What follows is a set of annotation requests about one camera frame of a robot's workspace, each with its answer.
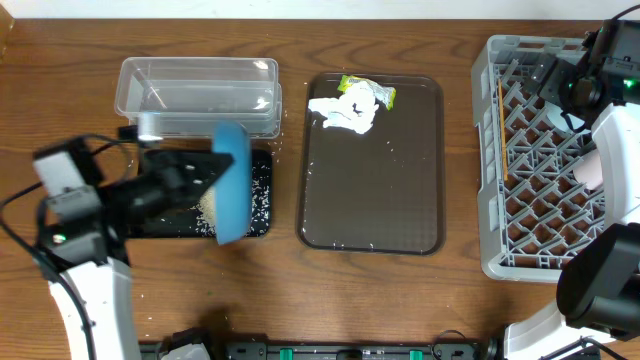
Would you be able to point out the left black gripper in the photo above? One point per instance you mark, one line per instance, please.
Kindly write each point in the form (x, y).
(170, 187)

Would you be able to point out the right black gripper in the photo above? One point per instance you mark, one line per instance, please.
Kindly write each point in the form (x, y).
(561, 75)

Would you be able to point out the light blue bowl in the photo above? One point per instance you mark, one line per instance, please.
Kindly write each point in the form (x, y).
(555, 117)

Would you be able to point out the dark blue plate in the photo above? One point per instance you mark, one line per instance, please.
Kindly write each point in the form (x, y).
(233, 190)

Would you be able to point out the pink plastic cup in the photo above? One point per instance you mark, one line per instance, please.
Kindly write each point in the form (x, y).
(589, 170)

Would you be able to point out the wooden chopstick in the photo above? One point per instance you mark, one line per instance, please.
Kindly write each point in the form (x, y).
(501, 114)

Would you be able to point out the white paper napkin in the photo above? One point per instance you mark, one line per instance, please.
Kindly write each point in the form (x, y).
(354, 110)

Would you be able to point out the yellow green snack wrapper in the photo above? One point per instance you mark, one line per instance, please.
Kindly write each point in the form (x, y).
(384, 94)

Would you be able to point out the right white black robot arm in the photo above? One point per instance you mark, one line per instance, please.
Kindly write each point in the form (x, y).
(596, 301)

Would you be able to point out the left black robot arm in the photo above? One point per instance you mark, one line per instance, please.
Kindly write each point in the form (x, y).
(96, 306)

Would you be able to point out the grey dishwasher rack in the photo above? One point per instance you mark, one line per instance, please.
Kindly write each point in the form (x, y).
(541, 217)

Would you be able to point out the black plastic tray bin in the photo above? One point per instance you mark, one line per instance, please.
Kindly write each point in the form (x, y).
(191, 222)

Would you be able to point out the pile of white rice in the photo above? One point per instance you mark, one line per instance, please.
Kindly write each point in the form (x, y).
(206, 213)

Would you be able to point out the clear plastic container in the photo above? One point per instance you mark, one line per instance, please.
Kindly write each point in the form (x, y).
(172, 97)

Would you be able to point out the dark brown serving tray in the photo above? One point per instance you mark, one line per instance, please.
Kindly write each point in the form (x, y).
(382, 191)

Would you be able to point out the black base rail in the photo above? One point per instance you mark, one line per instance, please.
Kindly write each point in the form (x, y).
(199, 344)

